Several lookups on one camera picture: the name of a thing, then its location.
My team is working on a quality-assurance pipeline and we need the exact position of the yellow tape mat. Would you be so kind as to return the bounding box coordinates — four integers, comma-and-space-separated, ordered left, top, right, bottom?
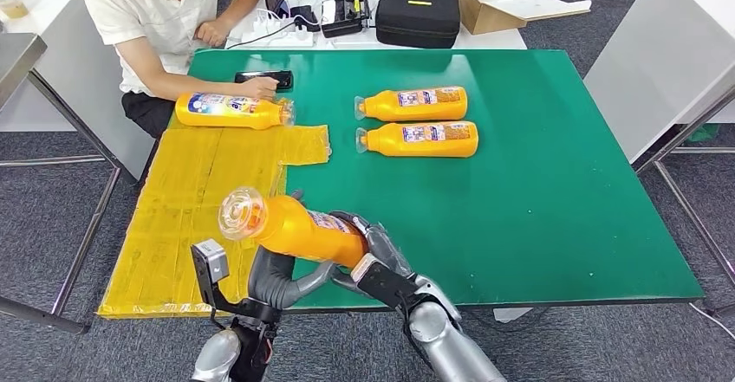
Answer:
96, 98, 333, 319

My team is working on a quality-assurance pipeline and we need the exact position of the white table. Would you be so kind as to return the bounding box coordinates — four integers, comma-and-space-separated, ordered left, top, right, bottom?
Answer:
0, 0, 156, 179
583, 0, 735, 165
224, 0, 528, 52

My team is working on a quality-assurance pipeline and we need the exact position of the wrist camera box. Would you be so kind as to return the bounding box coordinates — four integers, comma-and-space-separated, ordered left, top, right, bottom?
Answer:
351, 253, 423, 312
190, 239, 259, 319

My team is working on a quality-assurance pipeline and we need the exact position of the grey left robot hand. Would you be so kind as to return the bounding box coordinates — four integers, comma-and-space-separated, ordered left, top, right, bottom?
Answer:
248, 190, 337, 312

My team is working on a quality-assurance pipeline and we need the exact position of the white floor cable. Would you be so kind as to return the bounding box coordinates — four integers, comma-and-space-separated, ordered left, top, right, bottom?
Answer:
688, 303, 735, 341

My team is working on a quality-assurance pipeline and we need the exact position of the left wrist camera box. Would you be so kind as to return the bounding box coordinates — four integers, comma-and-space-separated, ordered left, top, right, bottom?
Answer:
190, 239, 259, 319

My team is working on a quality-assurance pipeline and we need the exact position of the white table foot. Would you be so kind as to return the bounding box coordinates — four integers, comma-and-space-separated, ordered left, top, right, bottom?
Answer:
493, 308, 534, 323

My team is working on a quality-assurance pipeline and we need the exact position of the white packing sheet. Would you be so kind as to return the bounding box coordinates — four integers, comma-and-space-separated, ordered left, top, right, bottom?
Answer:
467, 0, 593, 23

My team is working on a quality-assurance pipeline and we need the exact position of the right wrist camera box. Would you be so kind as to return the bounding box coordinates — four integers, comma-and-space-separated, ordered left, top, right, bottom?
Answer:
351, 253, 423, 312

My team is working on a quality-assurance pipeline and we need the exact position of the person's left hand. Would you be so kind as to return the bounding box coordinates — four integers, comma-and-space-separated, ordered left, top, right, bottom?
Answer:
193, 17, 231, 48

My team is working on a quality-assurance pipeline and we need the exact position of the white power strip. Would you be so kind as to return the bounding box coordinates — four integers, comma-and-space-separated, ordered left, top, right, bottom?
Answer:
241, 20, 315, 49

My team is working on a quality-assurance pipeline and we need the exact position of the black smartphone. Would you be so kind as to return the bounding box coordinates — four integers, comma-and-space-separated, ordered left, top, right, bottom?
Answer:
234, 69, 295, 93

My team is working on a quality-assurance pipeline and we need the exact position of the black desktop device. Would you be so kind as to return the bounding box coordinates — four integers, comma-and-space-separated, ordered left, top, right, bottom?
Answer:
320, 0, 372, 40

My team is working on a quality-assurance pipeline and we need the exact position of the black carrying case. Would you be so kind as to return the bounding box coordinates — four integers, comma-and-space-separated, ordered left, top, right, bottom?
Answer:
374, 0, 462, 50

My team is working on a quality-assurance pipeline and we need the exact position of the orange detergent bottle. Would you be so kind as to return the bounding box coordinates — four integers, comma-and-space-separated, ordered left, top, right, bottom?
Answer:
218, 186, 370, 269
174, 92, 296, 132
353, 86, 469, 123
354, 120, 480, 159

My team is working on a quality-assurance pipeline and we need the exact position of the steel table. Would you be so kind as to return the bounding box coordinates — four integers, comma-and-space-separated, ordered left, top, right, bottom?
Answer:
633, 87, 735, 320
0, 34, 142, 334

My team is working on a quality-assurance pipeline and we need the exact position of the person's right hand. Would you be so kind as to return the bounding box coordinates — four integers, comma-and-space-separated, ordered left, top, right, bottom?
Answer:
239, 76, 281, 101

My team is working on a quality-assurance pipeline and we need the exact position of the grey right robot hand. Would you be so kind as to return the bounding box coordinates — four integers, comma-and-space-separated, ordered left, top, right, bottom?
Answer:
328, 210, 414, 301

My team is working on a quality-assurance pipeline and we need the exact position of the black power adapter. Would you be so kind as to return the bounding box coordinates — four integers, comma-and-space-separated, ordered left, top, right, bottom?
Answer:
289, 4, 322, 32

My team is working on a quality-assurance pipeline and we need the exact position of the green plastic crate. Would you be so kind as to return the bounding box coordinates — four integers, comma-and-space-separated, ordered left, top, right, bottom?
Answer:
686, 125, 724, 144

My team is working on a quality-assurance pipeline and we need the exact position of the person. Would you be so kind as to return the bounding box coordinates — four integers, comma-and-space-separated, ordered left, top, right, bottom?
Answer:
81, 0, 281, 139

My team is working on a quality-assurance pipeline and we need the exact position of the open cardboard box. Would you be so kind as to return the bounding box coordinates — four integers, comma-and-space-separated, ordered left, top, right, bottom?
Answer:
448, 0, 593, 36

